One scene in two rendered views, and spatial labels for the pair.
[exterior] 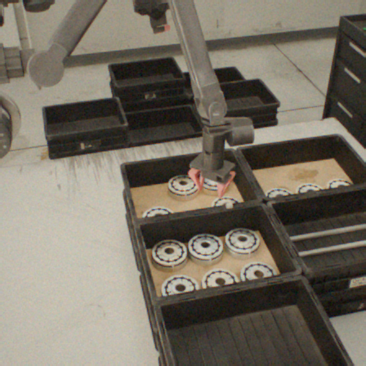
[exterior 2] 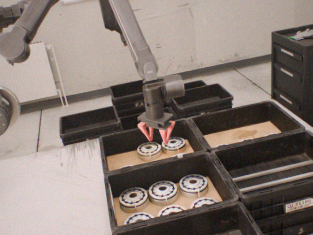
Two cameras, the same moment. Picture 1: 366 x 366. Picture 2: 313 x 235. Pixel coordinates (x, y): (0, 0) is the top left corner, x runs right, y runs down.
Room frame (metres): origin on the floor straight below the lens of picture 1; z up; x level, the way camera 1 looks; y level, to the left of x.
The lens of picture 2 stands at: (0.03, -0.18, 1.69)
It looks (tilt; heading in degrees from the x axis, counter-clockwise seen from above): 26 degrees down; 6
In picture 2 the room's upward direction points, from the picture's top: 8 degrees counter-clockwise
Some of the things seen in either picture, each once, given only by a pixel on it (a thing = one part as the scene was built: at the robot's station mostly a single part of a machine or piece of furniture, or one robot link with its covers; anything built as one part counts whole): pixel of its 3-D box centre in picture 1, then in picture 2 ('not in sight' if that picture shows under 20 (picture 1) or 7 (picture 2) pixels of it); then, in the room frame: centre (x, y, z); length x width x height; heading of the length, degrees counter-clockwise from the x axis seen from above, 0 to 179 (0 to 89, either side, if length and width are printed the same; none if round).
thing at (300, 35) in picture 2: not in sight; (304, 33); (2.77, -1.07, 0.88); 0.25 x 0.19 x 0.03; 105
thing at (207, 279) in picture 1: (220, 283); (173, 216); (0.98, -0.10, 0.86); 0.10 x 0.10 x 0.01
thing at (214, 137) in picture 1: (216, 137); (154, 93); (1.12, -0.08, 1.23); 0.07 x 0.06 x 0.07; 105
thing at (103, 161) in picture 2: (188, 184); (150, 145); (1.34, -0.01, 0.92); 0.40 x 0.30 x 0.02; 103
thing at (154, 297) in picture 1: (214, 249); (166, 189); (1.05, -0.08, 0.92); 0.40 x 0.30 x 0.02; 103
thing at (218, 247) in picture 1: (205, 246); (162, 190); (1.12, -0.06, 0.86); 0.10 x 0.10 x 0.01
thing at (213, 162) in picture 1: (212, 158); (154, 110); (1.12, -0.07, 1.17); 0.10 x 0.07 x 0.07; 58
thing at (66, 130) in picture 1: (88, 152); (95, 147); (2.31, 0.50, 0.37); 0.40 x 0.30 x 0.45; 105
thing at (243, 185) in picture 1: (188, 196); (151, 155); (1.34, -0.01, 0.87); 0.40 x 0.30 x 0.11; 103
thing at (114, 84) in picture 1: (147, 105); (139, 113); (2.80, 0.22, 0.37); 0.40 x 0.30 x 0.45; 105
